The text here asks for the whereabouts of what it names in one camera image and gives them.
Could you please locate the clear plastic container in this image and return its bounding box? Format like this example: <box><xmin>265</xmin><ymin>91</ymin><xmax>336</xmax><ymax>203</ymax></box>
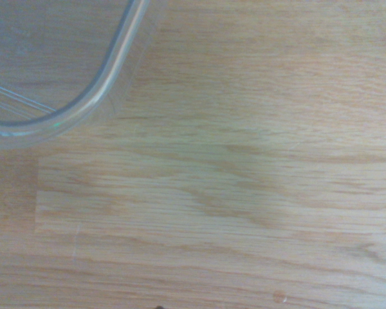
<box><xmin>0</xmin><ymin>0</ymin><xmax>161</xmax><ymax>151</ymax></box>

